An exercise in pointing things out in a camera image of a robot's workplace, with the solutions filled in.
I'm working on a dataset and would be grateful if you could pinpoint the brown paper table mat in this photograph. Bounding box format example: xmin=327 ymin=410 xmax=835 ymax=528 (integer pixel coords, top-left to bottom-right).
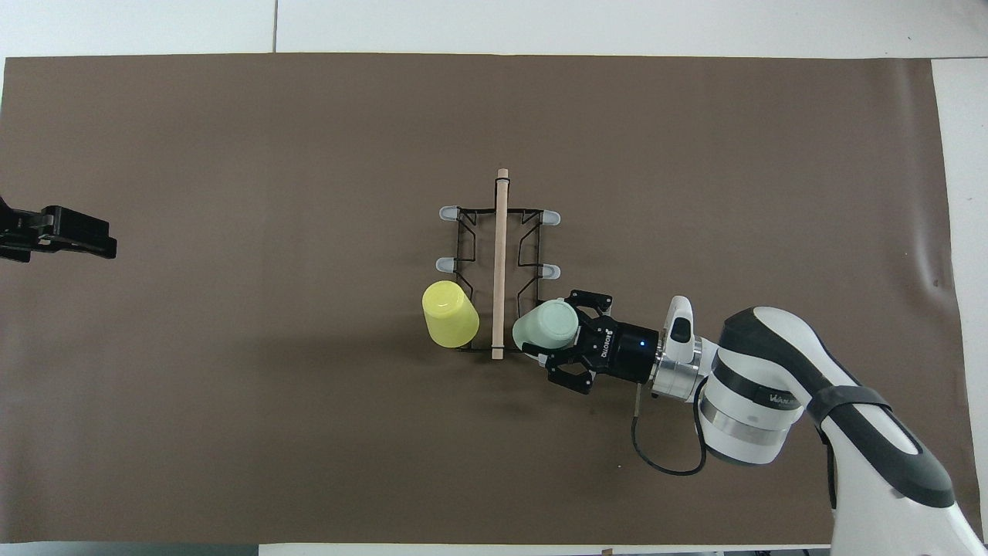
xmin=0 ymin=53 xmax=975 ymax=546

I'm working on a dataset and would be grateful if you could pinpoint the yellow plastic cup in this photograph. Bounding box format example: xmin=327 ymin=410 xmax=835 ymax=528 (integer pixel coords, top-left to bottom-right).
xmin=421 ymin=280 xmax=480 ymax=349

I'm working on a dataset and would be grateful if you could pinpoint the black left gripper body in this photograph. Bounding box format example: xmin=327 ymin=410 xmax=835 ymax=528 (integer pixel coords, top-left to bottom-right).
xmin=0 ymin=196 xmax=45 ymax=263

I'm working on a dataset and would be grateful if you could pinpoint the black wire cup rack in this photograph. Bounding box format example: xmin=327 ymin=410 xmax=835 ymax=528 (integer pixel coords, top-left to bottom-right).
xmin=437 ymin=168 xmax=562 ymax=361

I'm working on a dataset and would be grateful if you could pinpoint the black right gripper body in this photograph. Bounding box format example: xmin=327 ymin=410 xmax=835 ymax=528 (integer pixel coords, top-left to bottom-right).
xmin=588 ymin=315 xmax=661 ymax=385

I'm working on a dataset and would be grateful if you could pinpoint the pale green plastic cup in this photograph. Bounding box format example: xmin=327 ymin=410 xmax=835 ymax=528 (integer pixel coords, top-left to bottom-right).
xmin=513 ymin=300 xmax=580 ymax=351

